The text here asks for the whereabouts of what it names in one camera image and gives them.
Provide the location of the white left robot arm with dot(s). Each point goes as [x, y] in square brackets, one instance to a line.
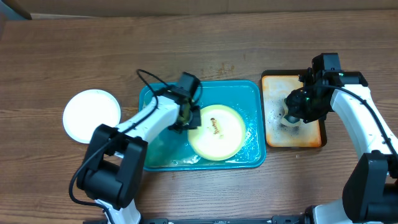
[111, 171]

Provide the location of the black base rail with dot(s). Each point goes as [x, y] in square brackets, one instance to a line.
[276, 219]

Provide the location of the yellow plate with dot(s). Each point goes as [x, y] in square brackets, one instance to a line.
[221, 134]

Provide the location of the teal plastic tray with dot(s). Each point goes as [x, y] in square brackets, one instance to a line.
[171, 151]

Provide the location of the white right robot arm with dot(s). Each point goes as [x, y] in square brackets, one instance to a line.
[366, 197]

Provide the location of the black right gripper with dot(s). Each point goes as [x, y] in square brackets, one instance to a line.
[296, 111]

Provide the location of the black soapy water tray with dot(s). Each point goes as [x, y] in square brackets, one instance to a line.
[276, 85]

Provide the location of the green yellow sponge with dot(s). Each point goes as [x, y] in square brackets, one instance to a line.
[288, 120]

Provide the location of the white plate with sauce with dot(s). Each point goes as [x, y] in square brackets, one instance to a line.
[87, 110]

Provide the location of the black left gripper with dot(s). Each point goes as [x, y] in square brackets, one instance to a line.
[194, 122]

